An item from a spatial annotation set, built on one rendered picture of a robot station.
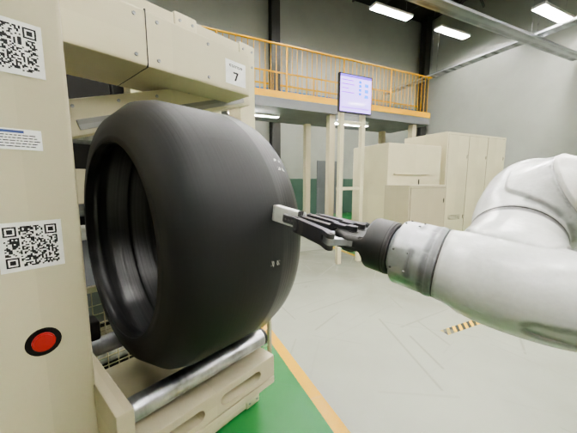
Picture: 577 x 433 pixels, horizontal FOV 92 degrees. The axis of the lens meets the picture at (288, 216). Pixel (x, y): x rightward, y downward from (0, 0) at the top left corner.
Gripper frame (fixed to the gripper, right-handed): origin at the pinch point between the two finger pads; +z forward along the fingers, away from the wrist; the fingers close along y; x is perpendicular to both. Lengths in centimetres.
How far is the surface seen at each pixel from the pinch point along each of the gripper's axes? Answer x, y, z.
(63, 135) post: -10.1, 27.6, 26.0
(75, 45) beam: -30, 19, 56
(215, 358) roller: 35.7, 5.1, 12.3
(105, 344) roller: 41, 19, 39
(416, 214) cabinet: 64, -444, 100
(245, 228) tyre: 2.1, 7.5, 3.1
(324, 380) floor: 133, -106, 42
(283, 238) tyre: 5.3, -2.1, 2.3
